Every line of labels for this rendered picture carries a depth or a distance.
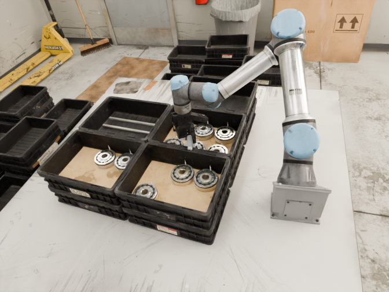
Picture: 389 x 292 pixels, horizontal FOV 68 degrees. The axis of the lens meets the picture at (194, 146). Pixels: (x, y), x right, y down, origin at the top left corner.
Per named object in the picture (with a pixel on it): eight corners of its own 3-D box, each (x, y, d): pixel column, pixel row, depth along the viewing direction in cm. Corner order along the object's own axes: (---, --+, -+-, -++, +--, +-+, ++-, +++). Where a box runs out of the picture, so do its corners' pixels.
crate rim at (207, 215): (231, 160, 121) (231, 156, 119) (209, 220, 101) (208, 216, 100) (147, 145, 134) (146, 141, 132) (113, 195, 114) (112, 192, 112)
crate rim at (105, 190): (147, 145, 134) (146, 141, 132) (113, 195, 114) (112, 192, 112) (78, 132, 146) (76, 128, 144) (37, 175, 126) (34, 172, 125)
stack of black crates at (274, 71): (286, 100, 274) (292, 56, 243) (283, 120, 253) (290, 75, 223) (243, 97, 285) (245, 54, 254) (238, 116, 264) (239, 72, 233)
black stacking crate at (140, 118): (175, 121, 160) (171, 105, 152) (151, 159, 140) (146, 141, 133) (114, 112, 172) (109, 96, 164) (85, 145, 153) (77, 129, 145)
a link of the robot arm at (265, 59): (291, 30, 125) (200, 97, 136) (292, 18, 115) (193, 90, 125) (307, 50, 123) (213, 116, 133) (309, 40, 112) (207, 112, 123)
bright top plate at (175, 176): (196, 165, 128) (195, 164, 127) (190, 183, 121) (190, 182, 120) (174, 163, 130) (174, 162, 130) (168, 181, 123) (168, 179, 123)
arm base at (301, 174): (311, 185, 122) (313, 161, 122) (320, 188, 107) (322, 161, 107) (275, 181, 125) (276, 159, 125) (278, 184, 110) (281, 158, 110)
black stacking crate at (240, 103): (257, 99, 167) (258, 82, 159) (246, 131, 147) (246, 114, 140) (193, 92, 179) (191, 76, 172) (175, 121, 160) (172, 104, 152)
